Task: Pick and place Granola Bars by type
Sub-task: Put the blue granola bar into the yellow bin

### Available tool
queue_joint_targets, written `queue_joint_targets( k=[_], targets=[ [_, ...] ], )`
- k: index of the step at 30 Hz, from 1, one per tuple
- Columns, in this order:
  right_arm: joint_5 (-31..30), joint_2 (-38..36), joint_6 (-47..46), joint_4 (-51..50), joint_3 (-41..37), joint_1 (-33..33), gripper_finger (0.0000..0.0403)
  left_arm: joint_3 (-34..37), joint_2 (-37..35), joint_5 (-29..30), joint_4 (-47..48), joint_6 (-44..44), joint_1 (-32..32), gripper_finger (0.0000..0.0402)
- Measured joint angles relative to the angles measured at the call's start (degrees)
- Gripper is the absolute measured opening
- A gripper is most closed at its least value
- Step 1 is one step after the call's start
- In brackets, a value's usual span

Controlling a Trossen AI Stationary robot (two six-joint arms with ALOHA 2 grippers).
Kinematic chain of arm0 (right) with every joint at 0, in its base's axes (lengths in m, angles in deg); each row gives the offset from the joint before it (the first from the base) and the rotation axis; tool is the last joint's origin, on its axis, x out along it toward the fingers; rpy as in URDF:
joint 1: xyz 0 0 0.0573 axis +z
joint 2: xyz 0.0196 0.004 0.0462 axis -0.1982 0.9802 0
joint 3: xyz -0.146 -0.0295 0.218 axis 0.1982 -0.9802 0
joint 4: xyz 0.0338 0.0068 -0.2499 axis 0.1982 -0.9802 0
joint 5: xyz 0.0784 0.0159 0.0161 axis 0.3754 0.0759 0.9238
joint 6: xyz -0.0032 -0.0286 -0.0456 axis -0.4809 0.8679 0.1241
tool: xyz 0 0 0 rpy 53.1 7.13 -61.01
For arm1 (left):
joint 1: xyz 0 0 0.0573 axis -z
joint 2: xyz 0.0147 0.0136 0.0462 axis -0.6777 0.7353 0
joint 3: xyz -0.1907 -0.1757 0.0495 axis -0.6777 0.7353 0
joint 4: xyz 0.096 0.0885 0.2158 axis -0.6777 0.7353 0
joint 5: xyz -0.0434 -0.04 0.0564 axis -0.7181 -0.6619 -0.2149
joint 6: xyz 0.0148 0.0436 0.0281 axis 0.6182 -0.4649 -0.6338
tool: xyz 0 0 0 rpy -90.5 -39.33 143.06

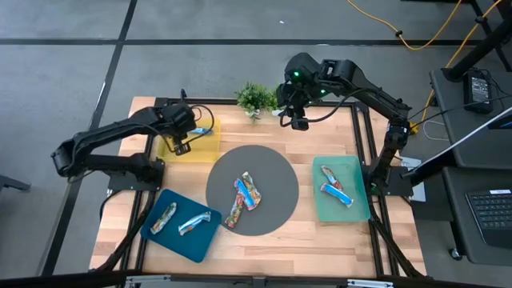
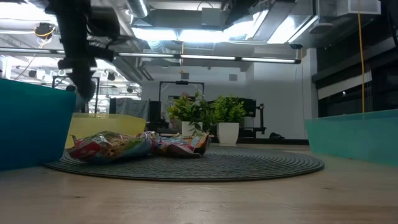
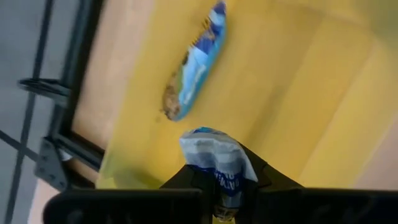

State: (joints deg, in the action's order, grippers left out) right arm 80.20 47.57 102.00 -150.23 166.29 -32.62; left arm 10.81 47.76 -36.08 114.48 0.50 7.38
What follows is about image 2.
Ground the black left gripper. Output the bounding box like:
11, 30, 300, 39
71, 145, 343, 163
57, 34, 115, 101

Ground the green red granola bar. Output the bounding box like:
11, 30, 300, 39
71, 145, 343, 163
67, 130, 154, 164

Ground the orange pink granola bar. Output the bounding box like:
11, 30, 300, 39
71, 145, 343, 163
152, 132, 211, 158

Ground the yellow plastic bin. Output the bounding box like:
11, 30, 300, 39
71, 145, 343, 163
64, 112, 147, 149

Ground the grey covered equipment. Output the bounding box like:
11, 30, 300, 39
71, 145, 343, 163
108, 98, 150, 121

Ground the blue plastic bin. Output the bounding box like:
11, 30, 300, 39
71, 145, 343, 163
0, 77, 78, 171

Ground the long ceiling light bar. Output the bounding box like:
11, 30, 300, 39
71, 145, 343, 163
0, 47, 302, 65

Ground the green leafy plant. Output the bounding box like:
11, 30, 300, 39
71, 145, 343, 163
211, 95, 247, 124
167, 92, 215, 134

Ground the white square plant pot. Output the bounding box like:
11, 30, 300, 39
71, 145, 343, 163
182, 121, 203, 137
216, 122, 240, 146

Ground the black equipment stand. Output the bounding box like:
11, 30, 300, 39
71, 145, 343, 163
239, 98, 267, 138

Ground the grey round woven placemat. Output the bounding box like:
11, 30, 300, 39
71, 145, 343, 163
43, 146, 325, 182

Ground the teal plastic bin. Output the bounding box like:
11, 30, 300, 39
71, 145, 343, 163
304, 108, 398, 167

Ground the white ceiling air unit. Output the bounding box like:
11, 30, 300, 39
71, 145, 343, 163
337, 0, 382, 16

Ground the black ceiling cable reel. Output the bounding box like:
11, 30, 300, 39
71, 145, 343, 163
34, 22, 57, 40

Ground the silver round ventilation duct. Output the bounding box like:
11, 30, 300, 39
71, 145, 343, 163
126, 0, 150, 19

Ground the yellow hanging cable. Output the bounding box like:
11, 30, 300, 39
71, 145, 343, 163
356, 0, 366, 113

